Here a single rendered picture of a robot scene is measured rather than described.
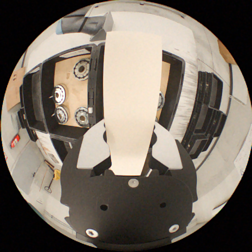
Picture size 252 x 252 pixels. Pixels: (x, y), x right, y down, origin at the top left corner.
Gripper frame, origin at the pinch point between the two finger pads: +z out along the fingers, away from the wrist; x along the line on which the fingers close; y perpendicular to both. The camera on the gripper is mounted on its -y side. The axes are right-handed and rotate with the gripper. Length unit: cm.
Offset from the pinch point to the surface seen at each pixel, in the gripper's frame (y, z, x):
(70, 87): -3.3, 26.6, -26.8
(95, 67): -9.9, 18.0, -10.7
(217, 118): 16, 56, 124
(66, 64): -16.0, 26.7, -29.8
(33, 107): 4, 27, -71
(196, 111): 18, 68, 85
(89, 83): -4.5, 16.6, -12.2
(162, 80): -6.5, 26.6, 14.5
